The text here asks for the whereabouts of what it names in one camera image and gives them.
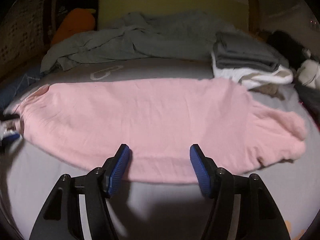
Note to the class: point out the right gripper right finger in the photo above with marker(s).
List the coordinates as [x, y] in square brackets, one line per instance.
[204, 168]

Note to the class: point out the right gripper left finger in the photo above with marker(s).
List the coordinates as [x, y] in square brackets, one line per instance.
[114, 169]

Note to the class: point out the pink t-shirt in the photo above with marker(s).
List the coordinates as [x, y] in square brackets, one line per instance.
[84, 123]

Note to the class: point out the folded white garment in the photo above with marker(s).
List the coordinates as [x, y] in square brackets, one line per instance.
[252, 78]

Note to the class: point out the folded dark grey garment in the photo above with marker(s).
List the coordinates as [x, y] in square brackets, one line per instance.
[238, 51]

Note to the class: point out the blue pillow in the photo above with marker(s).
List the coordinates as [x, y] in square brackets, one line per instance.
[19, 85]

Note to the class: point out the grey-green blanket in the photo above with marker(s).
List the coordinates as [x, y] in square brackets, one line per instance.
[187, 35]

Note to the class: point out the black white plush toy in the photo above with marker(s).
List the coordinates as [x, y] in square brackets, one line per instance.
[306, 69]

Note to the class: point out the orange plush toy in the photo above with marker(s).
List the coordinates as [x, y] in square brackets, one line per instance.
[77, 21]

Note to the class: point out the patterned brown storage box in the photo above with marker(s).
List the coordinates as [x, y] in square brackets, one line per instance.
[23, 34]

